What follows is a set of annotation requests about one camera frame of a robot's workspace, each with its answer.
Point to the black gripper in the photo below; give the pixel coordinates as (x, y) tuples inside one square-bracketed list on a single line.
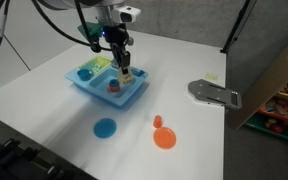
[(115, 36)]

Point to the small cream toy bottle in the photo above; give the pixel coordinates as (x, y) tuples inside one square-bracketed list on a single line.
[(127, 79)]

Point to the small blue toy cup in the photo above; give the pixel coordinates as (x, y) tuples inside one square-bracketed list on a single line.
[(114, 82)]

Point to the yellow-green toy plate rack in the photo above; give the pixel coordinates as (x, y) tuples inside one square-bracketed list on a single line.
[(97, 63)]

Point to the orange toy mug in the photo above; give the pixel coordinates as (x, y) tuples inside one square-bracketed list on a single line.
[(113, 89)]

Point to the blue toy sink basin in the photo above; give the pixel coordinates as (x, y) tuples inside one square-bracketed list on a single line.
[(100, 88)]

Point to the blue toy mug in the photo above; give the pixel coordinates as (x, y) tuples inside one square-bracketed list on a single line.
[(84, 74)]

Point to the blue toy plate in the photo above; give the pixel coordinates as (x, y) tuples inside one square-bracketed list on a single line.
[(105, 128)]

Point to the small orange toy cup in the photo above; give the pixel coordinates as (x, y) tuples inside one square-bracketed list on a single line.
[(157, 121)]

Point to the orange toy plate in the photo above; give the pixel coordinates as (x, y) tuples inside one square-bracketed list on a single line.
[(165, 138)]

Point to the grey metal mounting plate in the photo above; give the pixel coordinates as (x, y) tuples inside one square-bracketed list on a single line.
[(210, 93)]

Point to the toy storage shelf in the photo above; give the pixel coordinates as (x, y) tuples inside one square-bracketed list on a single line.
[(270, 90)]

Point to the yellow sticky note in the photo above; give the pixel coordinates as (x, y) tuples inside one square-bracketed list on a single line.
[(211, 76)]

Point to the black vertical pole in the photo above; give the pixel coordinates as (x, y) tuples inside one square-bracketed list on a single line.
[(234, 28)]

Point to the black stand equipment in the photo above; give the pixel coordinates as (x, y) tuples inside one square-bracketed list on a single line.
[(14, 156)]

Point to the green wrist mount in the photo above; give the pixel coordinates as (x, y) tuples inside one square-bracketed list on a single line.
[(87, 30)]

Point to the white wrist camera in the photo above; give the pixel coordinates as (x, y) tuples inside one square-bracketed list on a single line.
[(127, 13)]

